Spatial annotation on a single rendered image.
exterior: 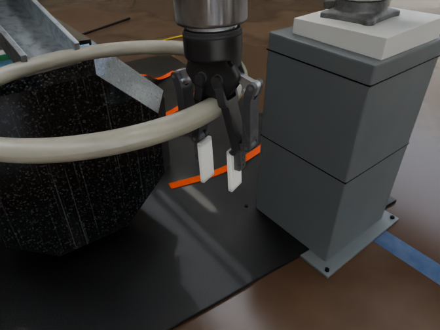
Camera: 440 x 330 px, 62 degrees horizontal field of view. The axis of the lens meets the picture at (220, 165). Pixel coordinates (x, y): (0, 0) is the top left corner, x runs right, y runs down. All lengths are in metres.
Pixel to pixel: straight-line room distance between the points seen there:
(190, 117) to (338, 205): 0.94
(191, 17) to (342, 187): 0.95
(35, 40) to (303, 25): 0.77
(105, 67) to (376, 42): 0.80
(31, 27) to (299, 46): 0.75
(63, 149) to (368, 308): 1.23
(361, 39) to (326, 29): 0.12
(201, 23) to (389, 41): 0.76
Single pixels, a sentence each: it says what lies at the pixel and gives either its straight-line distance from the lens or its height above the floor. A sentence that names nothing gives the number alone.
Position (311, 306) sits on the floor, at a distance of 1.42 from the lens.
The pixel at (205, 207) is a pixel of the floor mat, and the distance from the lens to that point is 1.69.
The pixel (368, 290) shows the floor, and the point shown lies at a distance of 1.52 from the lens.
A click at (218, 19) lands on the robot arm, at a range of 0.44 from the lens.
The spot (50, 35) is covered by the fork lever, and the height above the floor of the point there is 0.90.
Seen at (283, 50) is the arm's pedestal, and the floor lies 0.76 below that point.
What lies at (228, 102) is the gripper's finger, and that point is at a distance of 0.50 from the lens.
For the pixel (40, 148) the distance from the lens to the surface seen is 0.46.
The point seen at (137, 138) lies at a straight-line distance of 0.44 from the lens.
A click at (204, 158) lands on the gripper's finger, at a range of 0.56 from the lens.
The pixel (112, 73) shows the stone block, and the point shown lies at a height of 0.70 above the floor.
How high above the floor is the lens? 1.16
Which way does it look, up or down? 36 degrees down
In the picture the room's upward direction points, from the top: straight up
